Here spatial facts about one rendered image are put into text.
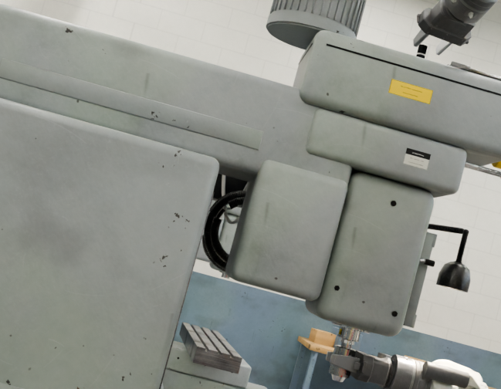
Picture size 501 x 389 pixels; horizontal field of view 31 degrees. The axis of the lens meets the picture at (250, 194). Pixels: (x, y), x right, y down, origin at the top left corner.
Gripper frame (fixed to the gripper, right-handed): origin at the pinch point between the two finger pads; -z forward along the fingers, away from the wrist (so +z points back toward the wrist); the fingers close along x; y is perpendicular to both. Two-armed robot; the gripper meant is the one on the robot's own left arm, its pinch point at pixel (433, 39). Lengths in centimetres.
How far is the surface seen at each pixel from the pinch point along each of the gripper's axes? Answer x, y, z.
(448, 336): 376, 230, -540
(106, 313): -54, -67, -31
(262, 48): 140, 447, -479
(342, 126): -17.2, -24.1, -9.0
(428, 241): 10.5, -37.3, -20.9
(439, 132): 1.8, -23.3, -2.2
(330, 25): -23.9, -4.4, -2.3
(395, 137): -6.2, -24.8, -6.4
